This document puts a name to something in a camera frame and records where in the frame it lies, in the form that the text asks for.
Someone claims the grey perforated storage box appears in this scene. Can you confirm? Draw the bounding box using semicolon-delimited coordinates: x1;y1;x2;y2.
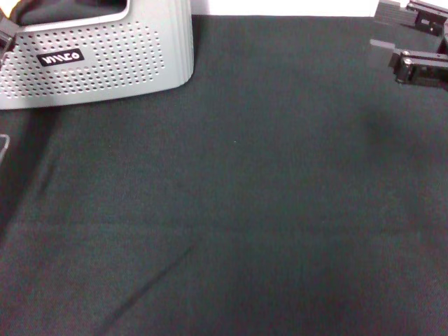
0;0;195;110

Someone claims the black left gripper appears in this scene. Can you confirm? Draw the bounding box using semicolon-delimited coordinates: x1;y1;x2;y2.
0;15;17;69

